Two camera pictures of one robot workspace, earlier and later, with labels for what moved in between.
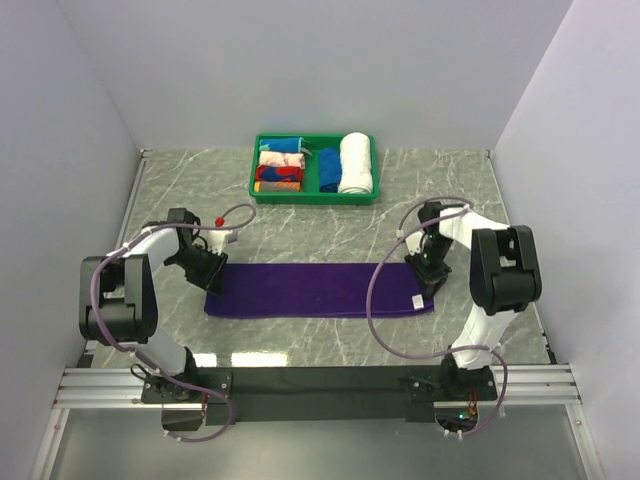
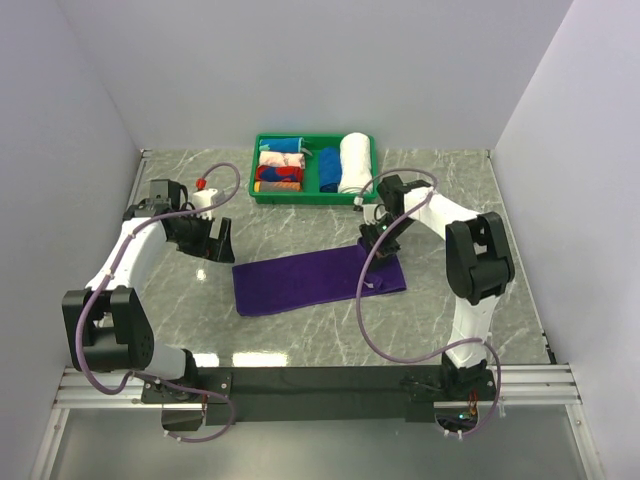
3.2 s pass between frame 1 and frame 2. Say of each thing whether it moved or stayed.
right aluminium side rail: stayed
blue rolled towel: stayed
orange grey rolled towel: stayed
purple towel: moved
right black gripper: moved
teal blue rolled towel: stayed
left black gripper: moved
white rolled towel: stayed
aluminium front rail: stayed
